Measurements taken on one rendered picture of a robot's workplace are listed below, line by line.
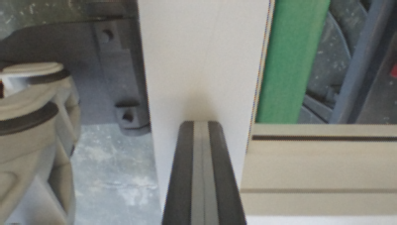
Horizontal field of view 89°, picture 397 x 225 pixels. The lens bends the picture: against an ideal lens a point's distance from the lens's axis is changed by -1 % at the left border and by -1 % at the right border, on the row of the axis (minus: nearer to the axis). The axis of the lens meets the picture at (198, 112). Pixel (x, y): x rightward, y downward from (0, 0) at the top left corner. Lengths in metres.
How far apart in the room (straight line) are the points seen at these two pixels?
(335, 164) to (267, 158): 0.05
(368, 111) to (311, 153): 0.44
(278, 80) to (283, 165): 0.06
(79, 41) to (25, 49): 0.23
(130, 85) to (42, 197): 0.61
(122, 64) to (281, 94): 0.79
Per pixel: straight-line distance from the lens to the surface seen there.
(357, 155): 0.22
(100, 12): 0.88
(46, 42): 1.04
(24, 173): 0.36
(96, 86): 1.00
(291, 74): 0.17
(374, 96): 0.61
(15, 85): 0.98
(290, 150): 0.18
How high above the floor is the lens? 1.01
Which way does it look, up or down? 62 degrees down
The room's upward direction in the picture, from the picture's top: 180 degrees clockwise
